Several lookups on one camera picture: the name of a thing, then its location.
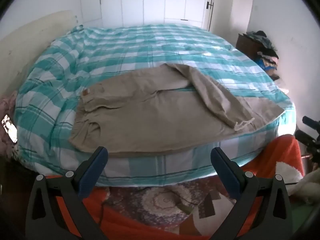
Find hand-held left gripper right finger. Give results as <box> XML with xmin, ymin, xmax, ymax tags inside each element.
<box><xmin>210</xmin><ymin>147</ymin><xmax>294</xmax><ymax>240</ymax></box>

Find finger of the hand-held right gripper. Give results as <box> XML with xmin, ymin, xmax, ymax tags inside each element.
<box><xmin>294</xmin><ymin>129</ymin><xmax>320</xmax><ymax>155</ymax></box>
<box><xmin>302</xmin><ymin>116</ymin><xmax>320</xmax><ymax>131</ymax></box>

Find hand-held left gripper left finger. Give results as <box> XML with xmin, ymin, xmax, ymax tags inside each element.
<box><xmin>25</xmin><ymin>146</ymin><xmax>108</xmax><ymax>240</ymax></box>

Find beige pants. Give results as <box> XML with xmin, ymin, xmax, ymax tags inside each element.
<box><xmin>68</xmin><ymin>63</ymin><xmax>285</xmax><ymax>155</ymax></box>

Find orange patterned blanket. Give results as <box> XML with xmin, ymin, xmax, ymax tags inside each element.
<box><xmin>47</xmin><ymin>134</ymin><xmax>305</xmax><ymax>240</ymax></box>

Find white fluffy cloth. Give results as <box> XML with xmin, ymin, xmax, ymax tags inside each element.
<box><xmin>291</xmin><ymin>164</ymin><xmax>320</xmax><ymax>205</ymax></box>

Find pile of clothes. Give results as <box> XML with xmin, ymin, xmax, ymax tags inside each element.
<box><xmin>246</xmin><ymin>30</ymin><xmax>281</xmax><ymax>80</ymax></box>

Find brown cabinet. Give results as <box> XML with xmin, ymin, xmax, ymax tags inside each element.
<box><xmin>236</xmin><ymin>33</ymin><xmax>263</xmax><ymax>61</ymax></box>

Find pink cloth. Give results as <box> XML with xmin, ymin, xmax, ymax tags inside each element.
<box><xmin>0</xmin><ymin>96</ymin><xmax>18</xmax><ymax>157</ymax></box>

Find teal plaid bed blanket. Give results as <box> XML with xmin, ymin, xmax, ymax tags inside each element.
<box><xmin>12</xmin><ymin>24</ymin><xmax>295</xmax><ymax>187</ymax></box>

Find white door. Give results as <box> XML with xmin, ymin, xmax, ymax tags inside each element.
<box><xmin>203</xmin><ymin>0</ymin><xmax>216</xmax><ymax>32</ymax></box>

